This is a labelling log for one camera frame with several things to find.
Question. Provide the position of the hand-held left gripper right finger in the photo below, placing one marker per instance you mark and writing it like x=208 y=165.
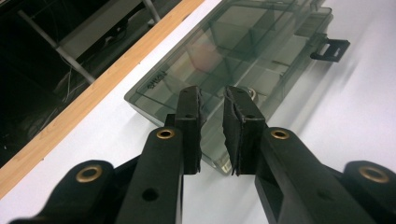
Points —
x=243 y=140

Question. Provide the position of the grey panel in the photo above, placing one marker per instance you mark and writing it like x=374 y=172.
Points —
x=102 y=25

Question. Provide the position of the transparent grey compartment storage box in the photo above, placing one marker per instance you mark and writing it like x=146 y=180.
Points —
x=218 y=46

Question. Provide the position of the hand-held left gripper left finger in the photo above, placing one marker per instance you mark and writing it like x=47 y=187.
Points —
x=190 y=140

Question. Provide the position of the white metal stand leg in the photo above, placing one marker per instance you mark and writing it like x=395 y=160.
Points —
x=152 y=11
x=62 y=53

